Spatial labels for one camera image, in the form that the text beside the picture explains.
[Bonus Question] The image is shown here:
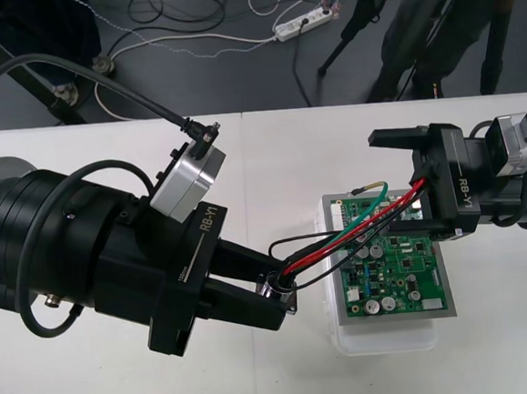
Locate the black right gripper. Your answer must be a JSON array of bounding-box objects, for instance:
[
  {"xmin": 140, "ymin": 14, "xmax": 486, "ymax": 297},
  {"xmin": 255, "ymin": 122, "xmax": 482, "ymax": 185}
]
[{"xmin": 366, "ymin": 116, "xmax": 527, "ymax": 248}]

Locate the black metal stand leg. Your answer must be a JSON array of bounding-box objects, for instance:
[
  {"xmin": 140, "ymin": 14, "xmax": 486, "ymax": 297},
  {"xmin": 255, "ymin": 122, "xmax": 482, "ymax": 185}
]
[{"xmin": 0, "ymin": 0, "xmax": 88, "ymax": 132}]

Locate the black tripod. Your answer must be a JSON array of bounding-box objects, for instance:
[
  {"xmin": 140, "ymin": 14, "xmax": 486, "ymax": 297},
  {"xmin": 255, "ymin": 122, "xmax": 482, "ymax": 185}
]
[{"xmin": 311, "ymin": 0, "xmax": 527, "ymax": 108}]

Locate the white power cable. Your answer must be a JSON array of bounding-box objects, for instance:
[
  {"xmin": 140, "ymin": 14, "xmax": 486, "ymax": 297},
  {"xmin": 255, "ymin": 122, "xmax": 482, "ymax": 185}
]
[{"xmin": 89, "ymin": 25, "xmax": 285, "ymax": 126}]

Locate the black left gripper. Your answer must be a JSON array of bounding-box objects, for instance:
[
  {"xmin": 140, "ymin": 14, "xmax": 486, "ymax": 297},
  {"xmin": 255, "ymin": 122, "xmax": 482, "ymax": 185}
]
[{"xmin": 85, "ymin": 183, "xmax": 299, "ymax": 362}]

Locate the red black green cable bundle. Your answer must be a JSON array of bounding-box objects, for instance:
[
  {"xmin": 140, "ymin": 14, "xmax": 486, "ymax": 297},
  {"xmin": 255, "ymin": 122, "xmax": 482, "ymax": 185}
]
[{"xmin": 252, "ymin": 176, "xmax": 438, "ymax": 319}]

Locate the white power strip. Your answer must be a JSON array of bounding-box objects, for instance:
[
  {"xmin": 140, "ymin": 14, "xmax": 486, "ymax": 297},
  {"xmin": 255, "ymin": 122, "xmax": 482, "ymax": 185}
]
[{"xmin": 271, "ymin": 0, "xmax": 341, "ymax": 43}]

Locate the black floor cable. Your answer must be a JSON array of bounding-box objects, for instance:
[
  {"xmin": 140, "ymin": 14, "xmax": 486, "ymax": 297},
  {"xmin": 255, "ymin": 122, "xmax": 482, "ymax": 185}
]
[{"xmin": 289, "ymin": 19, "xmax": 318, "ymax": 109}]

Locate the green circuit board grey frame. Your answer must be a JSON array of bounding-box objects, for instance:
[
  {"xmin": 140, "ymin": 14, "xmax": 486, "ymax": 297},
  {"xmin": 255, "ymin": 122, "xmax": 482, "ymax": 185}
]
[{"xmin": 320, "ymin": 184, "xmax": 460, "ymax": 329}]

